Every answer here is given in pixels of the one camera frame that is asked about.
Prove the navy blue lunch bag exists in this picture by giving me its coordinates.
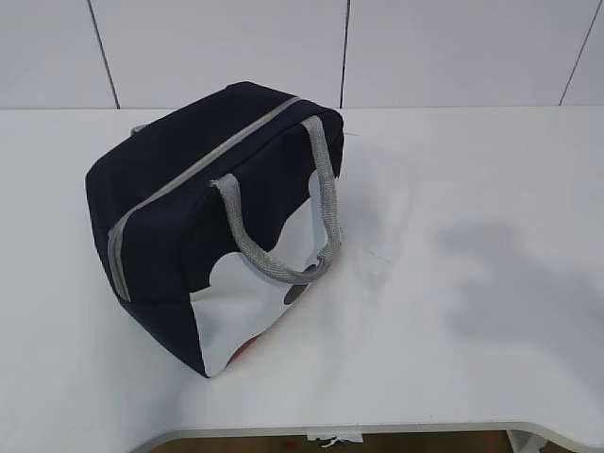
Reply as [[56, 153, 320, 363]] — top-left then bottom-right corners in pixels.
[[86, 82, 344, 378]]

